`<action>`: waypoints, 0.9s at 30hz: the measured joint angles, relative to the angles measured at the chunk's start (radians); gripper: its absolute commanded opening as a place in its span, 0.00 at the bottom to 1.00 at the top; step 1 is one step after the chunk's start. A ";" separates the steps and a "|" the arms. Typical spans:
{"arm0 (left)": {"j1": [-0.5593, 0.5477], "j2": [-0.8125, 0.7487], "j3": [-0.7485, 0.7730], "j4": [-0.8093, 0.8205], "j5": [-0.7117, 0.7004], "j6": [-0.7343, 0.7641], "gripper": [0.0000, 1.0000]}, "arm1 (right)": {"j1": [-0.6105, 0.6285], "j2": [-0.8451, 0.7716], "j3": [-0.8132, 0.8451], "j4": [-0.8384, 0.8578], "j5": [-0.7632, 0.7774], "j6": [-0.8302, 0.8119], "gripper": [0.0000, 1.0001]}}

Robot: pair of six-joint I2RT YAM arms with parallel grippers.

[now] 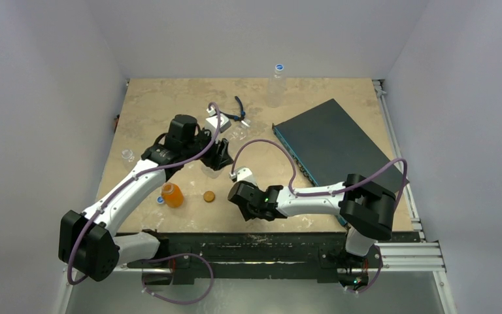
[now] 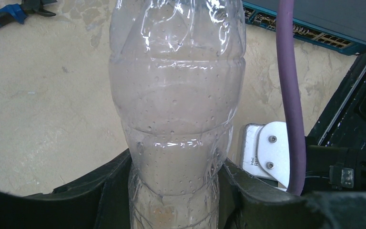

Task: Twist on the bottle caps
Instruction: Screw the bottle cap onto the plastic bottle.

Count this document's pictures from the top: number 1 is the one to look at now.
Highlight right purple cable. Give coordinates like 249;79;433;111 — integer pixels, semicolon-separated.
230;138;409;218

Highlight dark network switch box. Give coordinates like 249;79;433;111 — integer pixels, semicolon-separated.
271;98;410;227

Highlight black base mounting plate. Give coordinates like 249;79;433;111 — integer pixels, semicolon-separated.
127;232;382;290

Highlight orange bottle cap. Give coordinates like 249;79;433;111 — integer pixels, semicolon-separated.
203;191;216;203

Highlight clear plastic bottle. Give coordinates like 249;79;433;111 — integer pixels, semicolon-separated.
267;67;286;108

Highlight purple cable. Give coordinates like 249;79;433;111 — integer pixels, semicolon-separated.
66;102;222;287
230;138;409;218

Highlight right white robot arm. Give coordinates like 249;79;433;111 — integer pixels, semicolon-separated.
227;174;397;266

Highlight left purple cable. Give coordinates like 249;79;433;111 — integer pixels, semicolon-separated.
66;102;222;287

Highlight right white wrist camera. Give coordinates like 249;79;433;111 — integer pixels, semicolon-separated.
229;167;258;186

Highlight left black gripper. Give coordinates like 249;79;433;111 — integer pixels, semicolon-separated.
182;126;232;169

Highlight blue handled pliers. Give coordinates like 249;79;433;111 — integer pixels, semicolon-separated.
220;96;248;122

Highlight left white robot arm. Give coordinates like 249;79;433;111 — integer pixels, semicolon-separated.
58;114;233;285

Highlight orange juice bottle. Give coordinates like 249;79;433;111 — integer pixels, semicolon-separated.
161;183;184;208

